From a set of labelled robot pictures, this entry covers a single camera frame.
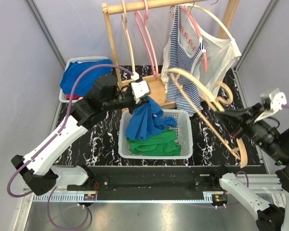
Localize green tank top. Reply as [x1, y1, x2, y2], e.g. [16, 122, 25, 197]
[127, 129, 181, 156]

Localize beige plastic hanger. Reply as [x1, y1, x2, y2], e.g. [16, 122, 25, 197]
[121, 0, 135, 72]

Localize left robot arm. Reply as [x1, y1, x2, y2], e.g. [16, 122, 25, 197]
[11, 75, 151, 195]

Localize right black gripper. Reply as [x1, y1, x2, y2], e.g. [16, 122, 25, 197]
[215, 99, 289, 162]

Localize pink red folded clothes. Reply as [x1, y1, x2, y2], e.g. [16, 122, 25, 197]
[66, 94, 83, 100]

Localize blue tank top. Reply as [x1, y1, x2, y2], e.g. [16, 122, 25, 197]
[125, 97, 177, 141]

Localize white centre basket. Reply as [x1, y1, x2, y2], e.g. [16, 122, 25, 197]
[118, 109, 193, 160]

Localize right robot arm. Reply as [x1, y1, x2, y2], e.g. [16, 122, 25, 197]
[209, 103, 289, 231]

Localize white tank top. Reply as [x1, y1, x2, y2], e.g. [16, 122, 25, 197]
[160, 3, 243, 99]

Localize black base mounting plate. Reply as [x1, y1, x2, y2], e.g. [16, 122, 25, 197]
[66, 165, 238, 201]

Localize pink hanger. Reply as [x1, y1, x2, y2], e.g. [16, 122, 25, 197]
[134, 0, 158, 79]
[179, 5, 208, 73]

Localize blue white striped top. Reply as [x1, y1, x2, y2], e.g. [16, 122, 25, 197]
[166, 5, 200, 115]

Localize cream wooden hanger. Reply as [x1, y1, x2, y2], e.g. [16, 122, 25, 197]
[166, 68, 248, 168]

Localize folded blue cloth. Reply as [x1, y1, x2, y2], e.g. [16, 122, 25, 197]
[59, 59, 114, 96]

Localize wooden clothes rack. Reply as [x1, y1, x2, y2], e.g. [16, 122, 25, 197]
[102, 0, 239, 109]

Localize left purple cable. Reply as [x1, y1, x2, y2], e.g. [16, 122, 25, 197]
[6, 64, 140, 231]

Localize pink hanger under striped top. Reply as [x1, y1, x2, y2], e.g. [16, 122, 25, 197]
[179, 5, 208, 73]

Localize cream hanger under white top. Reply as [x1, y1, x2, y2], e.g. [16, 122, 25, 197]
[192, 5, 235, 41]

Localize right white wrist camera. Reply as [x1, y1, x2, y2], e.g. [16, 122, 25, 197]
[255, 88, 287, 122]

